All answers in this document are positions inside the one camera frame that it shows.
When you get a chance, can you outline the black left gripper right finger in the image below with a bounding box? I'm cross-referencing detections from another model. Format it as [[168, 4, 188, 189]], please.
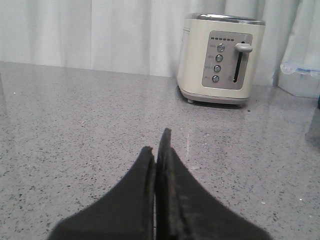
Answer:
[[155, 128, 272, 240]]

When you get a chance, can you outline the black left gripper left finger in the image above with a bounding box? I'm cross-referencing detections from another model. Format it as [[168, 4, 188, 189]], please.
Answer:
[[49, 146, 156, 240]]

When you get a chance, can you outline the cream toaster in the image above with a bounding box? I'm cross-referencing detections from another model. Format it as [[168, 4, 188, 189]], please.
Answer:
[[177, 13, 266, 106]]

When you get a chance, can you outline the clear plastic container blue lid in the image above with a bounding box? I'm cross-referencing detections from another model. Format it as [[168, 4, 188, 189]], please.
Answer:
[[278, 62, 320, 99]]

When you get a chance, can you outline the white curtain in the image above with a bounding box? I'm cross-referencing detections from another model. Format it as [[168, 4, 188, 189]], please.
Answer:
[[0, 0, 320, 85]]

